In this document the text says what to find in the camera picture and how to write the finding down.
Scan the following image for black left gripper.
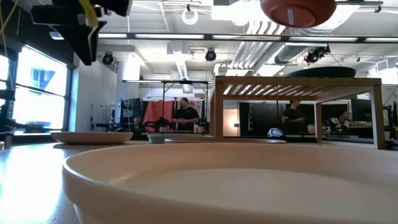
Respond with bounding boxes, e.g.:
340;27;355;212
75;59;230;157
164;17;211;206
30;0;108;65

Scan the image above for dusty pink plate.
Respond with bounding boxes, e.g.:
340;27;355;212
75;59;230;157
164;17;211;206
50;131;134;145

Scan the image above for sage green plate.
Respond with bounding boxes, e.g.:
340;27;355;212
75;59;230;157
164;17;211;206
147;134;215;145

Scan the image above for terracotta plate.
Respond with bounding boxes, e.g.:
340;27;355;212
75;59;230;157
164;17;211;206
164;138;287;145

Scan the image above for orange plate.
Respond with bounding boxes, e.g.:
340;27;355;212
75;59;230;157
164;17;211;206
259;0;338;29

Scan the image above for slate blue plate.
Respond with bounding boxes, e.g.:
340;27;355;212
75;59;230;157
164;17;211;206
285;65;357;78

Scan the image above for wooden slatted shelf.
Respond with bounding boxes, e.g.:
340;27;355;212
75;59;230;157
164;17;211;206
210;75;387;151

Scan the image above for black rig light bar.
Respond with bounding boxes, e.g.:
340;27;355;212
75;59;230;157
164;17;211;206
49;30;398;44

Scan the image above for large bright window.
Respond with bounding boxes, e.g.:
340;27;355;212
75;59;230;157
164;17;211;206
15;44;68;130

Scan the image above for person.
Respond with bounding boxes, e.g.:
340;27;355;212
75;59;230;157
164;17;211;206
281;99;307;136
328;110;351;131
172;97;200;133
132;116;143;134

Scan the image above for orange hanging cloth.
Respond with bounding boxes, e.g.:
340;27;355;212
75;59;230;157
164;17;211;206
142;100;175;134

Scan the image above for white ceiling pipes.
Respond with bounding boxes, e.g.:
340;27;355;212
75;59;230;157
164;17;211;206
231;20;289;77

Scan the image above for dark partition panel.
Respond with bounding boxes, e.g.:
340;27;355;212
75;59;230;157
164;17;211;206
239;101;282;137

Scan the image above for pale peach plate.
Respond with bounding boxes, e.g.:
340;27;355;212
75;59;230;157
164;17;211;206
62;142;398;224

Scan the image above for white and blue ball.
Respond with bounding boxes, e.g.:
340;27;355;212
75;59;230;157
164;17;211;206
267;127;287;139

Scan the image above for dark monitor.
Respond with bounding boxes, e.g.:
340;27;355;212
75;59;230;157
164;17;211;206
350;98;373;123

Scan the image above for black tripod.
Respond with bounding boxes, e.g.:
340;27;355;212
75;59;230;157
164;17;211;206
382;100;398;141

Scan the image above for yellow gripper strap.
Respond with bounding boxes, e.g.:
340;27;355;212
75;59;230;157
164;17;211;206
78;0;100;29

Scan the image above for thin yellow hanging cable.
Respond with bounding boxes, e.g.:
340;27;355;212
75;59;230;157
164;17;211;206
0;0;20;91

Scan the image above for white ring lamp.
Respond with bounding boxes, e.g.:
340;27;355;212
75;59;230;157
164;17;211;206
181;4;200;26

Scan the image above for white ventilation duct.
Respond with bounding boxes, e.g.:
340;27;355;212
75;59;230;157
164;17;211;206
167;40;194;94

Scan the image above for black background rig frame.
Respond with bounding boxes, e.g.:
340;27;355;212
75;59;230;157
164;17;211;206
123;79;210;135

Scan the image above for grey flexible duct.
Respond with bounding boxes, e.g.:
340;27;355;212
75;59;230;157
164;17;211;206
274;43;307;65

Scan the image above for black ceiling camera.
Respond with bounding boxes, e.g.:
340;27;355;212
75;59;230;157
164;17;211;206
303;45;331;65

